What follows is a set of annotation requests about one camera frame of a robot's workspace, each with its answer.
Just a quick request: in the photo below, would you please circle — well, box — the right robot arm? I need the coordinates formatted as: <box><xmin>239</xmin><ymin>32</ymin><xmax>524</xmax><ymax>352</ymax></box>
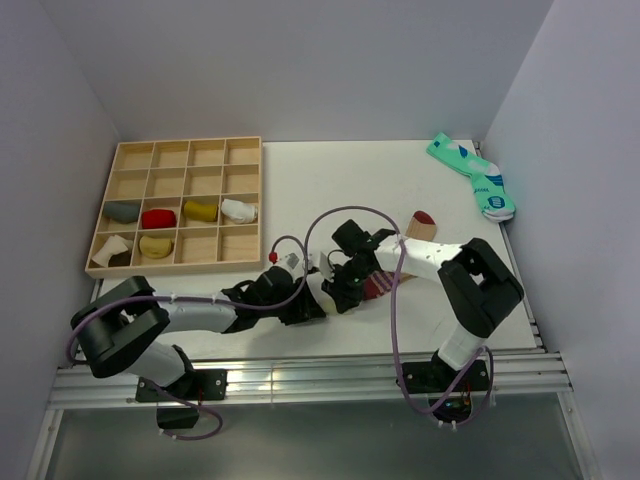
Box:
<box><xmin>320</xmin><ymin>220</ymin><xmax>524</xmax><ymax>390</ymax></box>

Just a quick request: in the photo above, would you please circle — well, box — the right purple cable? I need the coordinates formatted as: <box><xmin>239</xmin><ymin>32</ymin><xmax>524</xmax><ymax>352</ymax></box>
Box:
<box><xmin>304</xmin><ymin>205</ymin><xmax>496</xmax><ymax>429</ymax></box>

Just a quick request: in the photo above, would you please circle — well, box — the teal patterned sock pair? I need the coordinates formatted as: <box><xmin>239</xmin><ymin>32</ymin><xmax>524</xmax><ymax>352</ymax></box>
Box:
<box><xmin>426</xmin><ymin>133</ymin><xmax>516</xmax><ymax>223</ymax></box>

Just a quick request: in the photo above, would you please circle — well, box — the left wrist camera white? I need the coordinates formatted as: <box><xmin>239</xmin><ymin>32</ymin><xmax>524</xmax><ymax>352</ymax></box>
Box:
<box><xmin>268</xmin><ymin>251</ymin><xmax>304</xmax><ymax>278</ymax></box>

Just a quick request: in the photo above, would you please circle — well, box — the aluminium frame rail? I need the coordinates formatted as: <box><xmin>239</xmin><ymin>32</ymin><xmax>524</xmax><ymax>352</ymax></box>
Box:
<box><xmin>28</xmin><ymin>345</ymin><xmax>604</xmax><ymax>479</ymax></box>

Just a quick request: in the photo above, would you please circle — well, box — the pale green ankle sock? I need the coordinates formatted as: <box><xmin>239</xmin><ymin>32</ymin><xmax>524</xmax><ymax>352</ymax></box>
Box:
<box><xmin>321</xmin><ymin>297</ymin><xmax>359</xmax><ymax>316</ymax></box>

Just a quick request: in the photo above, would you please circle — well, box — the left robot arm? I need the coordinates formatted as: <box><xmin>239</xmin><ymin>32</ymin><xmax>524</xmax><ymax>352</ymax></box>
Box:
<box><xmin>71</xmin><ymin>266</ymin><xmax>327</xmax><ymax>399</ymax></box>

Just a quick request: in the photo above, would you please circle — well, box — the purple cable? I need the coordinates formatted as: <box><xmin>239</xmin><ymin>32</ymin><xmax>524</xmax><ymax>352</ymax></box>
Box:
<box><xmin>67</xmin><ymin>234</ymin><xmax>311</xmax><ymax>442</ymax></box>
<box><xmin>304</xmin><ymin>205</ymin><xmax>496</xmax><ymax>429</ymax></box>

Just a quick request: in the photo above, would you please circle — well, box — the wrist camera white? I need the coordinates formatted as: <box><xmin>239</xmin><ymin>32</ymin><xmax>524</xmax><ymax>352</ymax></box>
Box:
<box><xmin>268</xmin><ymin>251</ymin><xmax>304</xmax><ymax>278</ymax></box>
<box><xmin>316</xmin><ymin>252</ymin><xmax>336</xmax><ymax>281</ymax></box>

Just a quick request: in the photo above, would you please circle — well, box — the wooden compartment tray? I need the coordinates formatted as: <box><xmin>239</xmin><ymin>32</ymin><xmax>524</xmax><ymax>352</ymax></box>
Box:
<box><xmin>85</xmin><ymin>137</ymin><xmax>264</xmax><ymax>279</ymax></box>

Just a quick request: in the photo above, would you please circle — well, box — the red rolled sock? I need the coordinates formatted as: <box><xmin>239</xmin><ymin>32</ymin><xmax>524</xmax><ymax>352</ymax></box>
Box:
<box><xmin>141</xmin><ymin>209</ymin><xmax>177</xmax><ymax>230</ymax></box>

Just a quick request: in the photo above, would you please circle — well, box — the tan maroon striped sock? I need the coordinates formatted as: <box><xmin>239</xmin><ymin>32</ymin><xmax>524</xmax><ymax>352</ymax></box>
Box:
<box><xmin>362</xmin><ymin>210</ymin><xmax>439</xmax><ymax>302</ymax></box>

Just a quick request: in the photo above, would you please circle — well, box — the grey rolled sock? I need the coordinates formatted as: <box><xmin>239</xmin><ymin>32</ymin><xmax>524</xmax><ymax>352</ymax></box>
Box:
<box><xmin>103</xmin><ymin>201</ymin><xmax>140</xmax><ymax>224</ymax></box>

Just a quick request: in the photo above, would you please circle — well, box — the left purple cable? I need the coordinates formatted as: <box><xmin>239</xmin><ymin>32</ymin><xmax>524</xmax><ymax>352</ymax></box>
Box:
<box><xmin>67</xmin><ymin>234</ymin><xmax>311</xmax><ymax>442</ymax></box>

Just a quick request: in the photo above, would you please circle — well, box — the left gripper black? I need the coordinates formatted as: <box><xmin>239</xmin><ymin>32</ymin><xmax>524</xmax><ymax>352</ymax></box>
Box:
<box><xmin>259</xmin><ymin>276</ymin><xmax>325</xmax><ymax>325</ymax></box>

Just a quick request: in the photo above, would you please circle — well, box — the white and brown rolled sock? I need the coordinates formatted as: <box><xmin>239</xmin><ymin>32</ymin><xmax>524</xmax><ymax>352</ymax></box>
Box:
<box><xmin>91</xmin><ymin>235</ymin><xmax>134</xmax><ymax>268</ymax></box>

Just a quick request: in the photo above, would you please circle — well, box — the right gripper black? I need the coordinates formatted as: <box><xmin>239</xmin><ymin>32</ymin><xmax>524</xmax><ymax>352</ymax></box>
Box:
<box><xmin>322</xmin><ymin>260</ymin><xmax>374</xmax><ymax>314</ymax></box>

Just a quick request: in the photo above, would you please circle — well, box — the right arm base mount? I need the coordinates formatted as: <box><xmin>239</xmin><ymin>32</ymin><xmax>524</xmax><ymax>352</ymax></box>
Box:
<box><xmin>396</xmin><ymin>346</ymin><xmax>495</xmax><ymax>431</ymax></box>

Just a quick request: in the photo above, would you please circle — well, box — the mustard yellow rolled sock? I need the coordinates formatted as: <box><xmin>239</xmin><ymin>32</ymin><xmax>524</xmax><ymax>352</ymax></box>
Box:
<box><xmin>183</xmin><ymin>200</ymin><xmax>218</xmax><ymax>222</ymax></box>

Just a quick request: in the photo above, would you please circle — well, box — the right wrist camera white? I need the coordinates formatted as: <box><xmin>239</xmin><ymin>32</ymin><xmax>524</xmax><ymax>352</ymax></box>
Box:
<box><xmin>316</xmin><ymin>252</ymin><xmax>336</xmax><ymax>281</ymax></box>

